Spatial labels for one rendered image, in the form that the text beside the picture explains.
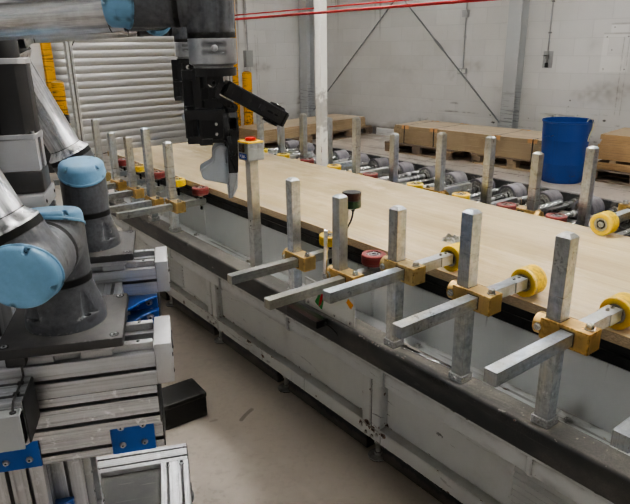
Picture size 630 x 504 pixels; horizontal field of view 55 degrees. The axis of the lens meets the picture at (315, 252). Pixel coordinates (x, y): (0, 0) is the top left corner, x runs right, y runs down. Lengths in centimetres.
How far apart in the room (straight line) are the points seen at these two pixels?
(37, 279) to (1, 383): 30
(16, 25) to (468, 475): 180
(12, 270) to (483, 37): 914
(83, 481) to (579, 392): 129
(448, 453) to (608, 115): 726
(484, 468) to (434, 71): 869
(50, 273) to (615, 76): 839
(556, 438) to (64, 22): 130
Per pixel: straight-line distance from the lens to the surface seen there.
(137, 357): 126
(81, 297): 123
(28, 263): 105
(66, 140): 180
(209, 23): 97
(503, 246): 211
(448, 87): 1017
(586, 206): 259
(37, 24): 115
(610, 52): 901
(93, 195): 167
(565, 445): 151
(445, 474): 222
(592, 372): 169
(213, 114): 98
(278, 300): 174
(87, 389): 129
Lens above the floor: 155
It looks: 19 degrees down
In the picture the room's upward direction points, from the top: 1 degrees counter-clockwise
